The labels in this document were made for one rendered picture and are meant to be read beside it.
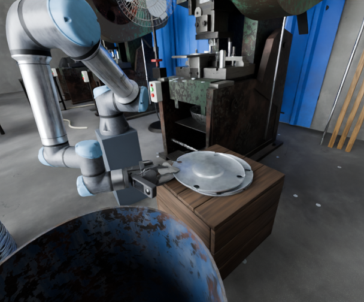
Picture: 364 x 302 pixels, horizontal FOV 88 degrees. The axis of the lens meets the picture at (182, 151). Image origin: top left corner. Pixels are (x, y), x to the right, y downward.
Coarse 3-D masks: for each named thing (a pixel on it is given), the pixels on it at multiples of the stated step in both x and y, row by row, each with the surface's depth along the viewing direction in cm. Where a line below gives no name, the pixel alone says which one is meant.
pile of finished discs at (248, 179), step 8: (240, 160) 85; (248, 168) 78; (240, 176) 74; (248, 176) 74; (240, 184) 70; (248, 184) 69; (200, 192) 68; (208, 192) 66; (216, 192) 67; (224, 192) 65; (232, 192) 66
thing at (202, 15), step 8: (200, 0) 109; (208, 0) 105; (200, 8) 110; (208, 8) 107; (200, 16) 109; (208, 16) 106; (216, 16) 107; (224, 16) 111; (200, 24) 111; (208, 24) 108; (216, 24) 109; (224, 24) 112; (200, 32) 115; (208, 32) 112
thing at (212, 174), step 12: (180, 156) 85; (192, 156) 86; (204, 156) 86; (216, 156) 86; (228, 156) 86; (180, 168) 77; (192, 168) 77; (204, 168) 76; (216, 168) 76; (228, 168) 77; (240, 168) 77; (180, 180) 70; (192, 180) 70; (204, 180) 70; (216, 180) 70; (228, 180) 70; (240, 180) 70
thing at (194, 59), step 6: (192, 54) 114; (198, 54) 112; (204, 54) 111; (210, 54) 114; (192, 60) 117; (198, 60) 113; (204, 60) 115; (192, 66) 118; (198, 66) 115; (204, 66) 116; (192, 72) 120; (198, 72) 116
